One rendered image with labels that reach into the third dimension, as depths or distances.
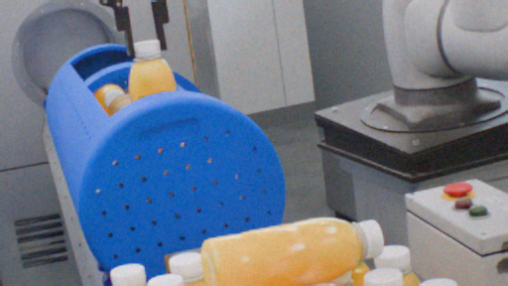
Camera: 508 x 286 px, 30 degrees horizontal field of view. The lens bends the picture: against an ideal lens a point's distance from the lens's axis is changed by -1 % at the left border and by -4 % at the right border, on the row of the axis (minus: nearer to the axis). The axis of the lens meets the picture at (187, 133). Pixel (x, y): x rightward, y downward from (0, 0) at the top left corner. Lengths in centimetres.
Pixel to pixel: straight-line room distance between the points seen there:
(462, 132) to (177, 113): 57
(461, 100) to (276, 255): 85
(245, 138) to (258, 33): 549
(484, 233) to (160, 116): 47
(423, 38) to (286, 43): 522
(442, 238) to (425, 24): 62
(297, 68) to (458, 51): 533
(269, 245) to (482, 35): 72
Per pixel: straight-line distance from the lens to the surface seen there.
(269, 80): 684
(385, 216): 177
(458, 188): 115
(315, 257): 96
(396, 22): 170
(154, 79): 134
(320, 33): 432
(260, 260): 94
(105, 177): 127
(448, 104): 172
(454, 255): 109
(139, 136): 127
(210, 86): 271
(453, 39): 161
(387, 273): 99
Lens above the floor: 144
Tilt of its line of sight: 12 degrees down
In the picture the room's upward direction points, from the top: 8 degrees counter-clockwise
